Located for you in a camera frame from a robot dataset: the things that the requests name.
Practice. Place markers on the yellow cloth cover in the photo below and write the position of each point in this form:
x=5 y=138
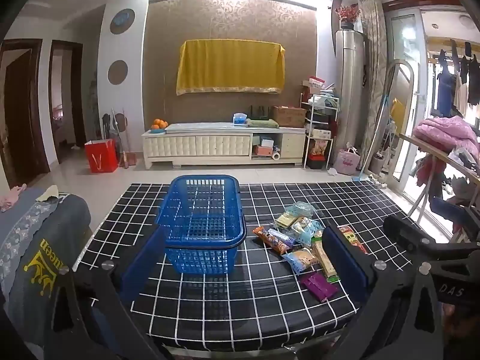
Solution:
x=228 y=67

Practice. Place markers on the orange box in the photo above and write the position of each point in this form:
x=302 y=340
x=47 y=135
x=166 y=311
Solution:
x=265 y=151

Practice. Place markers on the dark grey printed garment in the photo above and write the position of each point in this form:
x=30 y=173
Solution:
x=63 y=240

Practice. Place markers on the silver standing air conditioner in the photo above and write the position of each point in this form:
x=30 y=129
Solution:
x=350 y=90

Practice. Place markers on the red snack packet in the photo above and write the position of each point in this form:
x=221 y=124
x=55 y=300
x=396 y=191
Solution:
x=350 y=236

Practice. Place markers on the green folded cloth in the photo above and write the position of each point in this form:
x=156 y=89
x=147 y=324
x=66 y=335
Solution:
x=262 y=123

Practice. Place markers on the pink quilt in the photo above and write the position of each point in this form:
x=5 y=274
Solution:
x=444 y=131

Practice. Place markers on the patterned curtain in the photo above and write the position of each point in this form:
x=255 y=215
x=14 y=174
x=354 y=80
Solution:
x=375 y=82

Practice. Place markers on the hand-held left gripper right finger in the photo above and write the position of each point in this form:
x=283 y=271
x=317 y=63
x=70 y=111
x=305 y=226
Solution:
x=345 y=262

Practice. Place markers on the yellow cracker packet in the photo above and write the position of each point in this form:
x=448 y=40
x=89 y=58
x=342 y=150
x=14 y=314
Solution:
x=287 y=220

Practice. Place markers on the blue tissue box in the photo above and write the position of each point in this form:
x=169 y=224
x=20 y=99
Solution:
x=240 y=120

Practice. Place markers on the pink bag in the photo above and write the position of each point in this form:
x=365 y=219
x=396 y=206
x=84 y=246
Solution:
x=348 y=161

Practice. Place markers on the round brown wall plate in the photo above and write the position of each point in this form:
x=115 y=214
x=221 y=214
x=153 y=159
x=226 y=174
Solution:
x=117 y=72

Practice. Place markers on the clear blue printed bag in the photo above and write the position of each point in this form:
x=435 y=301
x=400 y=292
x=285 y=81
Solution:
x=302 y=209

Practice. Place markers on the pink cloth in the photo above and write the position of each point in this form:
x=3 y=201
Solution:
x=11 y=197

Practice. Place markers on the white TV cabinet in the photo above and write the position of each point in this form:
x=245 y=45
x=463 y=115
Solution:
x=195 y=146

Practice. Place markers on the cardboard box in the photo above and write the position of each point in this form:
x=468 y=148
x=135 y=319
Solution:
x=288 y=117

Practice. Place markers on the magenta snack packet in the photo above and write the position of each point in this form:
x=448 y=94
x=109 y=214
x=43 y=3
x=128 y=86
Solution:
x=318 y=287

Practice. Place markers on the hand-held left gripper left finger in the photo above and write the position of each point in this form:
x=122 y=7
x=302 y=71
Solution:
x=144 y=262

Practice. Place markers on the long beige snack packet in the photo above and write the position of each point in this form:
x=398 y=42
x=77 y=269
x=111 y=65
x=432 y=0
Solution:
x=324 y=262

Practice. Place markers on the round blue wall plate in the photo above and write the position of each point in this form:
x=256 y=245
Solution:
x=122 y=21

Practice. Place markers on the pile of oranges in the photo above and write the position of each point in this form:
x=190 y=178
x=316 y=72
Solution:
x=159 y=123

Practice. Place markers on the orange wafer snack packet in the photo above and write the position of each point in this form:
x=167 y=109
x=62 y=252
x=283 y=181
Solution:
x=264 y=237

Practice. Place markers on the white shelf rack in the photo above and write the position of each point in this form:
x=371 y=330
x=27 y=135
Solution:
x=318 y=120

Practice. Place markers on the grey floral blanket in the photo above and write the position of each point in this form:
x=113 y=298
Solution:
x=18 y=228

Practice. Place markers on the blue plastic basket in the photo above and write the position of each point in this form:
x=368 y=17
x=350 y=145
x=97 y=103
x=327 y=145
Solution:
x=176 y=240

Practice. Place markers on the red paper bag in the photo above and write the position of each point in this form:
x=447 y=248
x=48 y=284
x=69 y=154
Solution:
x=101 y=155

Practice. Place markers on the dark wooden door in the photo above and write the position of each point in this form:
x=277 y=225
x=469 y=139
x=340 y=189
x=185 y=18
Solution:
x=22 y=112

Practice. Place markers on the red flower vase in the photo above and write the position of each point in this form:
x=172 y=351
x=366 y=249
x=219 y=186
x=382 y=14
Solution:
x=348 y=15

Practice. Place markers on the black checkered tablecloth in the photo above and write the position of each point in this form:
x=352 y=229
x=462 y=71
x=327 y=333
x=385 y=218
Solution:
x=262 y=307

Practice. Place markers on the black router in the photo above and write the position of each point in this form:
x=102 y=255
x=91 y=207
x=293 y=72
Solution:
x=260 y=114

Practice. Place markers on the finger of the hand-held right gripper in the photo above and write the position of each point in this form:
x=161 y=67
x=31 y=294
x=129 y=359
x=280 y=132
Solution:
x=407 y=230
x=450 y=212

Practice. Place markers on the hanging dark clothes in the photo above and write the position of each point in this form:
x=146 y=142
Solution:
x=455 y=82

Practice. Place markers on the dark wooden door frame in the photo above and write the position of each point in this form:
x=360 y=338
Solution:
x=78 y=97

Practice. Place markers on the broom with dustpan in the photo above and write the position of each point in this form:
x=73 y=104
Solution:
x=125 y=153

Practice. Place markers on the blue bread snack packet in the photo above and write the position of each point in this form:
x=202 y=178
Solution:
x=300 y=258

